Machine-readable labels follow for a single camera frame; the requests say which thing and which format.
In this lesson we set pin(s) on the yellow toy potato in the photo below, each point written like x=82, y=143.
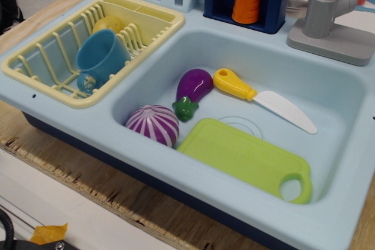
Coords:
x=108, y=22

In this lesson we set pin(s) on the purple striped toy onion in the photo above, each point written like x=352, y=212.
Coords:
x=155, y=122

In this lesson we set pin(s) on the green plastic cutting board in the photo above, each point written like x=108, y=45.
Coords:
x=247, y=158

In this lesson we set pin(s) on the yellow handled toy knife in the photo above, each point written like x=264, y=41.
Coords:
x=227, y=81

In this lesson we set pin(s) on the yellow tape piece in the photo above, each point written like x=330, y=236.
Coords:
x=47, y=234

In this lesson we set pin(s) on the purple toy eggplant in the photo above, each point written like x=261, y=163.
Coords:
x=192, y=87

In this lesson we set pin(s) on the blue plastic cup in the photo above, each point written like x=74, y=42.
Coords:
x=100, y=56

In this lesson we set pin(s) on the grey toy faucet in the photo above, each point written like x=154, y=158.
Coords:
x=317, y=33

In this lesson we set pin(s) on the light blue toy sink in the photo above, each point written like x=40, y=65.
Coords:
x=337, y=97

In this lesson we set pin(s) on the cream yellow drying rack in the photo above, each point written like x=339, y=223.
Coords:
x=47, y=62

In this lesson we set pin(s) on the black backpack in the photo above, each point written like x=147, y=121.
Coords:
x=10, y=14

